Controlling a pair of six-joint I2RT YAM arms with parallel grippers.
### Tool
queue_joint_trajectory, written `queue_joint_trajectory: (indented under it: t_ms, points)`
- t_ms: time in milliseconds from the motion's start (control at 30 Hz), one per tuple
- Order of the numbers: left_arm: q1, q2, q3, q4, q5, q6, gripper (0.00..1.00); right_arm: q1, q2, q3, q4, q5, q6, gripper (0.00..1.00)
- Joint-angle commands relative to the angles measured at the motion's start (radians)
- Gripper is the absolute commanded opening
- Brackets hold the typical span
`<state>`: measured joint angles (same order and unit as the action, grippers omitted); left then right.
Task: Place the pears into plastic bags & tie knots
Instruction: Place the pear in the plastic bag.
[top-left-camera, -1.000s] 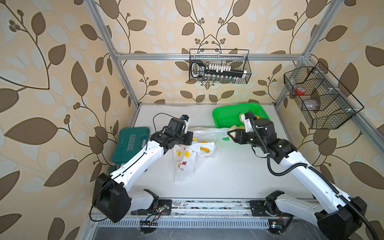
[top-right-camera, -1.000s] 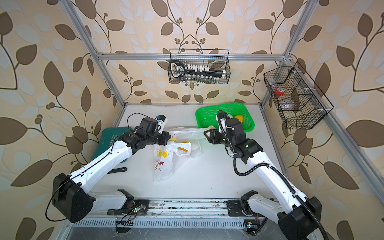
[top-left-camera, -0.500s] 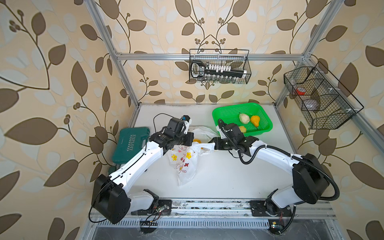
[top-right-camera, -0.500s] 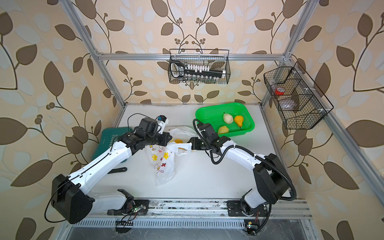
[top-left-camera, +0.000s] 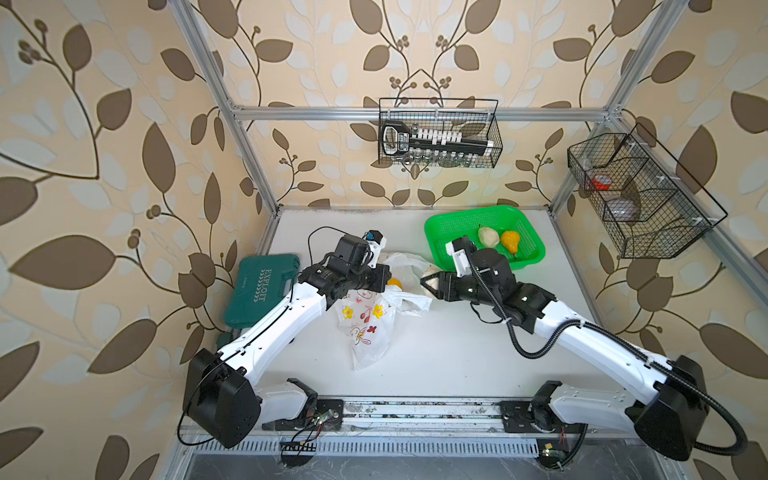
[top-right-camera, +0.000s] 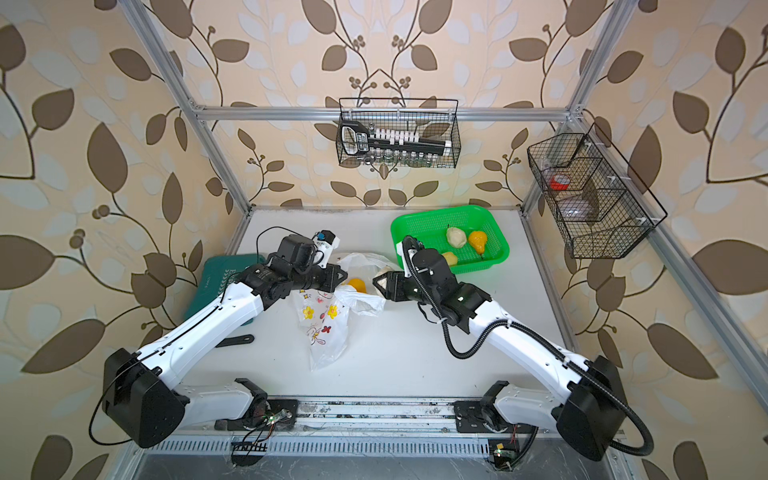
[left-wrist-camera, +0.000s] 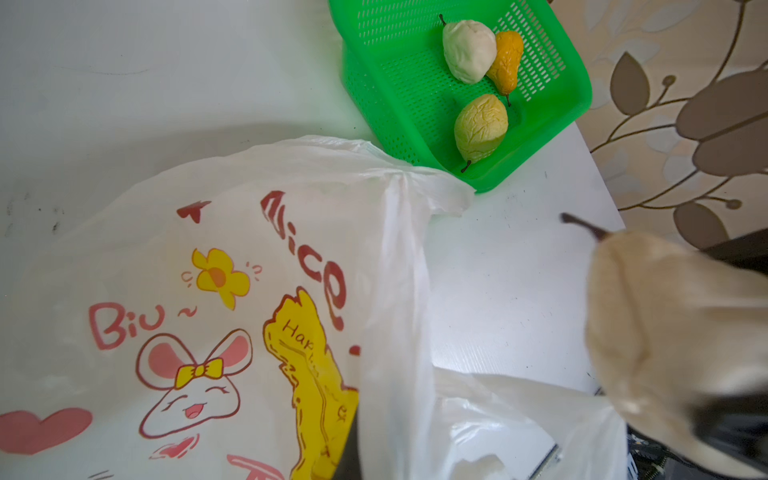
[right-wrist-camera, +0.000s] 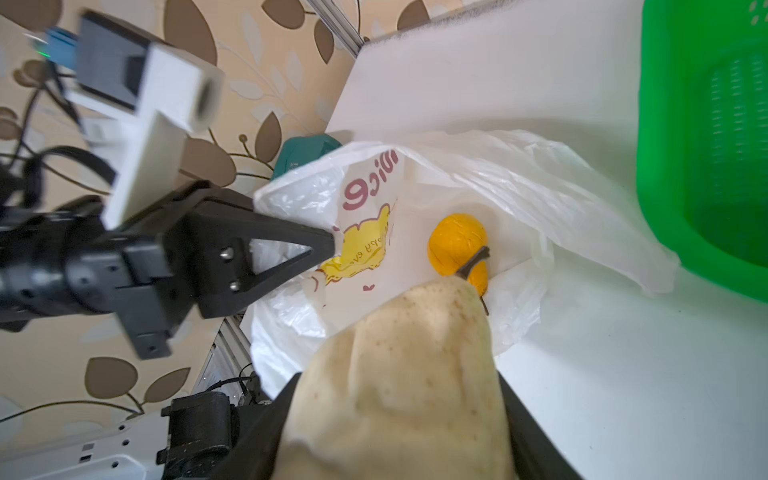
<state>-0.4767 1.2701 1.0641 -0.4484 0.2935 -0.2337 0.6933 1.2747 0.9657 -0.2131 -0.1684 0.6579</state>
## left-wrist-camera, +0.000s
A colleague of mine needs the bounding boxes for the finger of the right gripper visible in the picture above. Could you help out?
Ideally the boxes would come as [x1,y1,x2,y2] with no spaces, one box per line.
[702,229,768,276]
[693,393,767,474]

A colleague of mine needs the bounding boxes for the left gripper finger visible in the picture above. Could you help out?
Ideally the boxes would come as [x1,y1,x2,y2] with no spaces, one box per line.
[332,417,363,480]

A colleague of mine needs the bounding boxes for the orange pear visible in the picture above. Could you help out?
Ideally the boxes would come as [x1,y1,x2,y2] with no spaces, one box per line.
[486,31,524,105]
[585,226,767,479]

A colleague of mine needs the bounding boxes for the printed white plastic bag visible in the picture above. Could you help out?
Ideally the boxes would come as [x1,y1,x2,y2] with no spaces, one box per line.
[1,137,627,479]

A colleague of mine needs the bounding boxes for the yellow-green pear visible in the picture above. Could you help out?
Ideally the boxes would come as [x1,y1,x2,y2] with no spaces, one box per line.
[454,94,509,173]

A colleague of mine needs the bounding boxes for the white pear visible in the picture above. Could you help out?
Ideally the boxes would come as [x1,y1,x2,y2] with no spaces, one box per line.
[440,16,497,85]

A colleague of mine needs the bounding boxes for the green plastic basket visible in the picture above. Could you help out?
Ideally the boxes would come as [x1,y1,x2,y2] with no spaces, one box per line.
[329,1,592,193]

